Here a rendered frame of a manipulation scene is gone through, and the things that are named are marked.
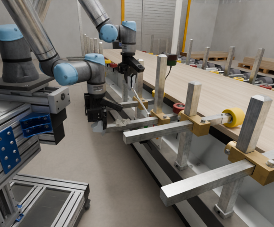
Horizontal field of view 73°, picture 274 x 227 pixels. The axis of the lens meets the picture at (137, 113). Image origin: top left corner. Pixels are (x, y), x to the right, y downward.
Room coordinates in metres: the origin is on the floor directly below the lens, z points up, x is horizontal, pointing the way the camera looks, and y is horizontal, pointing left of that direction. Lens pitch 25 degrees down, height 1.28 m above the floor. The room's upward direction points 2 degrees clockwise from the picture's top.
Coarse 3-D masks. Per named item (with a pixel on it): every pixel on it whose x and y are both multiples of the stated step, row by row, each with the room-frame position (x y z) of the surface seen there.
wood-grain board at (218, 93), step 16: (144, 64) 2.09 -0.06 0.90; (176, 64) 2.17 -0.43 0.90; (144, 80) 1.43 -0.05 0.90; (176, 80) 1.46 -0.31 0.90; (192, 80) 1.48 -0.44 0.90; (208, 80) 1.50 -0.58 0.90; (224, 80) 1.52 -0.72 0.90; (176, 96) 1.07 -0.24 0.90; (208, 96) 1.09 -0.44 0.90; (224, 96) 1.10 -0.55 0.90; (240, 96) 1.12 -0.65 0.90; (272, 96) 1.14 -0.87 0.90; (208, 112) 0.85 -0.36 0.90; (272, 112) 0.88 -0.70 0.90; (224, 128) 0.70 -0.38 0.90; (240, 128) 0.69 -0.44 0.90; (272, 128) 0.70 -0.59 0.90; (256, 144) 0.58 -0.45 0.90; (272, 144) 0.58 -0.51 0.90
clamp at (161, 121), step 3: (150, 111) 0.93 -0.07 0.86; (153, 111) 0.91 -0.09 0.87; (153, 114) 0.89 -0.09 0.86; (156, 114) 0.87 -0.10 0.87; (159, 114) 0.87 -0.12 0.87; (162, 114) 0.87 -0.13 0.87; (159, 117) 0.84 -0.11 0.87; (162, 117) 0.84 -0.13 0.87; (168, 117) 0.84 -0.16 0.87; (159, 120) 0.83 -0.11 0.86; (162, 120) 0.81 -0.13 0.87; (165, 120) 0.82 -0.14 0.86; (168, 120) 0.82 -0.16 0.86; (159, 123) 0.83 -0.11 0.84; (162, 123) 0.81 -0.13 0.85; (165, 123) 0.82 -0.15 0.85; (168, 123) 0.83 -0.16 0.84
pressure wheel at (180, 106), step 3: (174, 105) 0.91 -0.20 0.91; (177, 105) 0.92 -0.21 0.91; (180, 105) 0.91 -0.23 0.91; (183, 105) 0.92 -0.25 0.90; (174, 108) 0.89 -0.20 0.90; (177, 108) 0.88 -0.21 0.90; (180, 108) 0.88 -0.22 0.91; (183, 108) 0.88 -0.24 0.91; (174, 111) 0.89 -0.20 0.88; (177, 111) 0.88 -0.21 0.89
